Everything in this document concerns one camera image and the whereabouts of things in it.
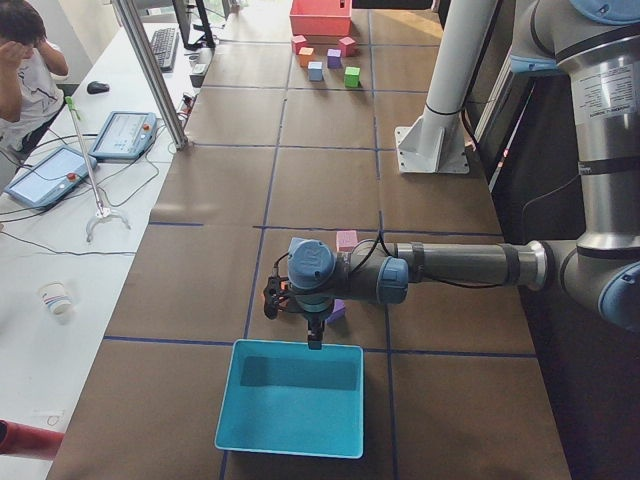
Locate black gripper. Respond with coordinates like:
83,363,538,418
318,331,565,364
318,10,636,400
301,299,332,350

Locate light blue foam block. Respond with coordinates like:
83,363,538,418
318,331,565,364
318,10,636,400
307,61,324,82

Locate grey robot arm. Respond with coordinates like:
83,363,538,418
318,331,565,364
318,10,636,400
511,1,639,259

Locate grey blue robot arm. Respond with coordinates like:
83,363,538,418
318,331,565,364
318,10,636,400
286,238,639,350

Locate purple foam block near teal bin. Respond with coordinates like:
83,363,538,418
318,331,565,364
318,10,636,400
326,299,346,324

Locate teal plastic bin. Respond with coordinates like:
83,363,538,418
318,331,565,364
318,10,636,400
215,339,364,459

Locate pink foam block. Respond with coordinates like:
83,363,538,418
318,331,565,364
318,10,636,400
336,230,359,253

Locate reacher grabber tool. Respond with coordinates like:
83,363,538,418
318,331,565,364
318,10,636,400
65,96,131,243

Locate green foam block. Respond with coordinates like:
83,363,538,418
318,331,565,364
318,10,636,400
344,66,361,89

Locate paper cup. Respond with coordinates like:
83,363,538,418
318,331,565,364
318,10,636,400
37,281,74,325

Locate purple foam block near red bin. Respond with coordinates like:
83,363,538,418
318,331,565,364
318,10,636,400
326,48,342,69

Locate far teach pendant tablet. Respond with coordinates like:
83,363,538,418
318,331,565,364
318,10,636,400
89,111,158,163

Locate teach pendant tablet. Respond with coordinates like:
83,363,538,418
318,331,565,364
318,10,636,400
89,111,158,163
4,146,88,210

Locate orange foam block near red bin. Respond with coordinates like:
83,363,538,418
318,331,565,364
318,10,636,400
297,47,315,68

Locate dark red foam block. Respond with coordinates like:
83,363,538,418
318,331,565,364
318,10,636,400
338,36,357,58

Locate magenta red foam block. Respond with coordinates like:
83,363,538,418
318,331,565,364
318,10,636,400
291,35,308,55

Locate black monitor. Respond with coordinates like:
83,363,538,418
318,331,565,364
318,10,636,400
172,0,216,51

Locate red plastic bin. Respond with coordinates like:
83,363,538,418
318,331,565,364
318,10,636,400
289,0,352,36

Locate near teach pendant tablet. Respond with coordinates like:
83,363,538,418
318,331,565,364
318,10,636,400
4,146,88,210

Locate black keyboard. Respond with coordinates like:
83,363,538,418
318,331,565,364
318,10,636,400
150,27,178,72

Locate black computer mouse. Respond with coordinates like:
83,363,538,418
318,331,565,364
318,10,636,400
86,81,110,95

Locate person in white shirt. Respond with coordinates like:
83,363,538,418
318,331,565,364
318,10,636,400
1,1,69,157

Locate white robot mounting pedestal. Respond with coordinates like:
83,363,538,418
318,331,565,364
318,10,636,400
395,0,498,174

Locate aluminium frame post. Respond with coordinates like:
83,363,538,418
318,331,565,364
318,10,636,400
113,0,188,151

